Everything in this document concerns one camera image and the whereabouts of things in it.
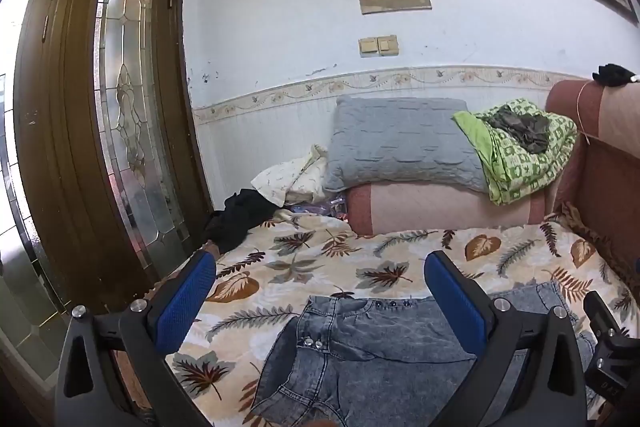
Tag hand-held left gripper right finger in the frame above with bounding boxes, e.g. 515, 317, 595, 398
424, 251, 601, 427

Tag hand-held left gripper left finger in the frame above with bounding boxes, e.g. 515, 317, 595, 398
54, 251, 221, 427

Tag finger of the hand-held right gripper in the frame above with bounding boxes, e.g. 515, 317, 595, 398
584, 291, 626, 343

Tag grey-blue denim pants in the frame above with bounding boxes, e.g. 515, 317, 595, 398
248, 282, 598, 427

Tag black garment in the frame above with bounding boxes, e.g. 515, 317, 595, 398
205, 188, 273, 255

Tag red and pink sofa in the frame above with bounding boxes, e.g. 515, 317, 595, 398
345, 79, 640, 298

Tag leaf print blanket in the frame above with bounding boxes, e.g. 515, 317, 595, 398
110, 202, 640, 427

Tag green patterned quilt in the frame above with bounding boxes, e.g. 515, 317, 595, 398
452, 99, 578, 206

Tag white floral pillow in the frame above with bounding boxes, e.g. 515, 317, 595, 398
250, 144, 330, 208

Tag purple packet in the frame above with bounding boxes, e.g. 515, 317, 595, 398
290, 199, 348, 220

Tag grey quilted pillow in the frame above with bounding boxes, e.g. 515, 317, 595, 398
322, 94, 493, 194

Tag dark camouflage cloth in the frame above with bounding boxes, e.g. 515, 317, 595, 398
487, 104, 551, 155

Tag wooden stained glass door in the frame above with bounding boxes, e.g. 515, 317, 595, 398
0, 0, 216, 358

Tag black cloth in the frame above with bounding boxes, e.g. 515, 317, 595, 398
592, 63, 637, 88

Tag tan string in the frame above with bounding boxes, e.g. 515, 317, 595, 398
575, 82, 599, 144

